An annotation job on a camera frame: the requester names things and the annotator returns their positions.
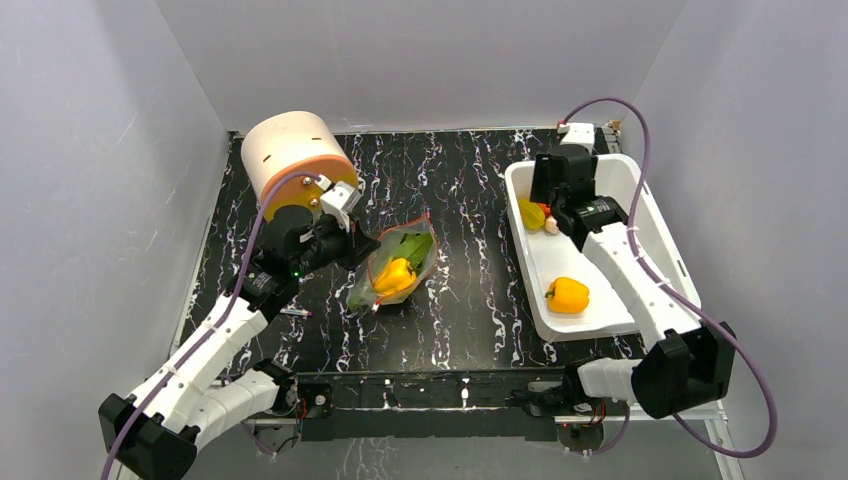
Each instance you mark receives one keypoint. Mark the yellow bell pepper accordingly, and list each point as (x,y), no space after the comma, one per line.
(567,296)
(399,276)

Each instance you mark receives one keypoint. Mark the yellow star fruit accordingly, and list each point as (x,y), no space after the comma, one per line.
(532,214)

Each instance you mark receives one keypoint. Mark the clear zip bag orange zipper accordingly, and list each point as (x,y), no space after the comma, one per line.
(397,265)

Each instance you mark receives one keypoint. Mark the cream orange cylinder container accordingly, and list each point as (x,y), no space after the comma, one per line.
(279,151)

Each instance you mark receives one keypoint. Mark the white plastic bin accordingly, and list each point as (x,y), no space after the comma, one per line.
(543,257)

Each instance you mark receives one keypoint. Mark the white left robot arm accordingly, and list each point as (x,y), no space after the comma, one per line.
(158,429)

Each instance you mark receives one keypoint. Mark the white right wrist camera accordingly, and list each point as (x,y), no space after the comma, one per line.
(577,133)

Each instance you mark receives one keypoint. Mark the green leafy vegetable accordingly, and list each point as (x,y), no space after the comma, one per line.
(414,248)

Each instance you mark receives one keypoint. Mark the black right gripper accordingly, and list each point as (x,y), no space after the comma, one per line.
(553,183)

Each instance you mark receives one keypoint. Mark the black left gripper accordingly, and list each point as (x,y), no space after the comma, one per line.
(357,246)

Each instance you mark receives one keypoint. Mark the small pen on table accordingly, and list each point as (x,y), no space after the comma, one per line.
(296,312)

